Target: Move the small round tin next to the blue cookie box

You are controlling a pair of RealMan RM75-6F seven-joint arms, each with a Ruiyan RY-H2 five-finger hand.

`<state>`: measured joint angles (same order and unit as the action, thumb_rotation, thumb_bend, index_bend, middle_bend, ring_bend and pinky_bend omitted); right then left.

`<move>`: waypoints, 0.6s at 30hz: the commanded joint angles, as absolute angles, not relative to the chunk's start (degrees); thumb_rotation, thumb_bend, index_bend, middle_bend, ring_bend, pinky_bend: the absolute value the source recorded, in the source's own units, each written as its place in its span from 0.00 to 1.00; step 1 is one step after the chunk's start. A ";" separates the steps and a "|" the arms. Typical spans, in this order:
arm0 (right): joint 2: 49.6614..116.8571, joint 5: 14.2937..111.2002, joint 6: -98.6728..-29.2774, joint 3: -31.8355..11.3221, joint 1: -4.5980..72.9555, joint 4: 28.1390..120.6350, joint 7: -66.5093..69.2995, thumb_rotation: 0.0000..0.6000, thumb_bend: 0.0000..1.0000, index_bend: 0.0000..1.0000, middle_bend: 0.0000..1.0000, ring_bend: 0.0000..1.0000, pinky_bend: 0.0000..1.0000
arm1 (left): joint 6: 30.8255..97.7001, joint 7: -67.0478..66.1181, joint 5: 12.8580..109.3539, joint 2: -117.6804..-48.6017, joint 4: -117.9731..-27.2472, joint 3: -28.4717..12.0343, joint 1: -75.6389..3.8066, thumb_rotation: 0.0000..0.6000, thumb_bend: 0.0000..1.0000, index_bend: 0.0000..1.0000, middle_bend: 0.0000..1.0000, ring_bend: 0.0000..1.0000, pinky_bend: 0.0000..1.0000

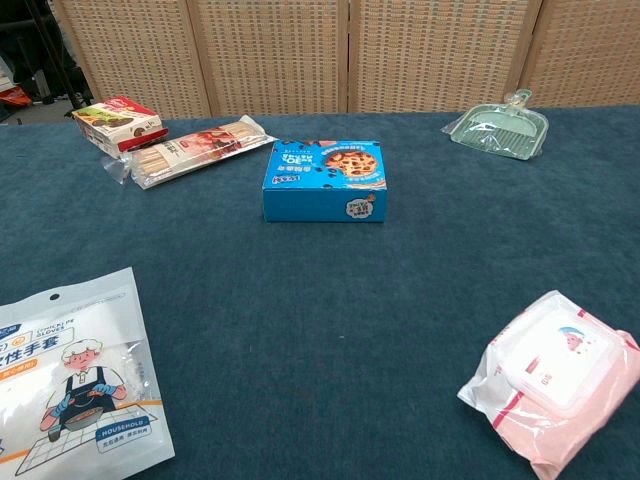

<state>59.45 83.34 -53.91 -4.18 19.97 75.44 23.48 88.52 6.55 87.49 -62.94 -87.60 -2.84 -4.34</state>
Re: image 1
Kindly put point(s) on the green dustpan in plastic wrap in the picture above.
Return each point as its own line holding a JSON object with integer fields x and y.
{"x": 495, "y": 132}

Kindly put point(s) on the black tripod stand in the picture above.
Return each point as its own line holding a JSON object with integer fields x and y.
{"x": 55, "y": 55}

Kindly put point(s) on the biscuit sticks plastic pack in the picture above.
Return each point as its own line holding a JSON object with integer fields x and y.
{"x": 185, "y": 150}

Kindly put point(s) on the wicker folding screen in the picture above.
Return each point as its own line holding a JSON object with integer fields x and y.
{"x": 275, "y": 50}

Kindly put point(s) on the orange bag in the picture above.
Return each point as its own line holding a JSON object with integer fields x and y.
{"x": 14, "y": 96}

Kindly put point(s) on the pink wet wipes pack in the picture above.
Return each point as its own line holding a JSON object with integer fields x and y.
{"x": 555, "y": 370}

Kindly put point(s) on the blue cookie box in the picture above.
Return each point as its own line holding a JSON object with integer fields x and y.
{"x": 320, "y": 192}

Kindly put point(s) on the disposable gloves white bag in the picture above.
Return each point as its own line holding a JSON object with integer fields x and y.
{"x": 75, "y": 380}

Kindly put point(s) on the red white chocolate snack box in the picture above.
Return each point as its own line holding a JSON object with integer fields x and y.
{"x": 117, "y": 125}

